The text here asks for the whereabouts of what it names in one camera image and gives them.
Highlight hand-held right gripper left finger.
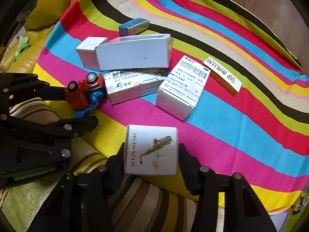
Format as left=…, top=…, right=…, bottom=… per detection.
left=28, top=142, right=126, bottom=232

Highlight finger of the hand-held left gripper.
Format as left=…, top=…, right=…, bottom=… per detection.
left=0, top=115, right=99, bottom=139
left=0, top=72, right=69, bottom=113

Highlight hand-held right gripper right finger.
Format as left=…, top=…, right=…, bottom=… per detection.
left=177, top=143, right=277, bottom=232

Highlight red blue toy car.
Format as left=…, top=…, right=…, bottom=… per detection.
left=64, top=72, right=107, bottom=118

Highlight tan carton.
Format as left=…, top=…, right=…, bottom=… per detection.
left=124, top=124, right=179, bottom=176

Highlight small white box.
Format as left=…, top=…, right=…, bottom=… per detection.
left=75, top=37, right=109, bottom=69

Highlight white printed medicine box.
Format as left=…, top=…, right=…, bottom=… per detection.
left=103, top=68, right=171, bottom=105

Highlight white box black text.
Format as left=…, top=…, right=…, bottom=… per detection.
left=155, top=55, right=211, bottom=121

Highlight long white box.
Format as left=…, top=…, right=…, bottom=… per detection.
left=95, top=34, right=174, bottom=71

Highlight orange white box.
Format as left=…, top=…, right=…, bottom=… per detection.
left=202, top=56, right=242, bottom=96

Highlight purple cardboard box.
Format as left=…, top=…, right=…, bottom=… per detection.
left=269, top=211, right=294, bottom=232

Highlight small blue box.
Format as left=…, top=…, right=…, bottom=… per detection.
left=118, top=18, right=149, bottom=36

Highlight colourful striped cloth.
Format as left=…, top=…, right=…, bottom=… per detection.
left=31, top=0, right=309, bottom=211

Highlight beige yellow striped towel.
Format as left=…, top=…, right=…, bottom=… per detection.
left=0, top=98, right=225, bottom=232

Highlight green white packet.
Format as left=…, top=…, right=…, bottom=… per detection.
left=13, top=36, right=32, bottom=62

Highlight yellow leather sofa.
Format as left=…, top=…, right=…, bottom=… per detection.
left=0, top=0, right=94, bottom=73

